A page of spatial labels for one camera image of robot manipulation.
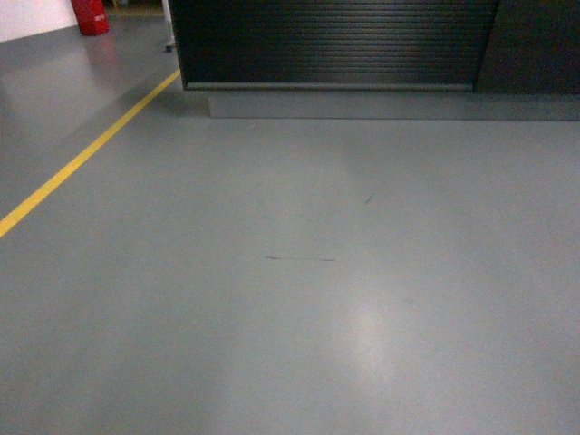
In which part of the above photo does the black checkout counter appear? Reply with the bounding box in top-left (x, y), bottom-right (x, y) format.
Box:
top-left (169, 1), bottom-right (579, 121)

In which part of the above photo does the red fire extinguisher box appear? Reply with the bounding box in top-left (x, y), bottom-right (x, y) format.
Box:
top-left (71, 0), bottom-right (110, 36)

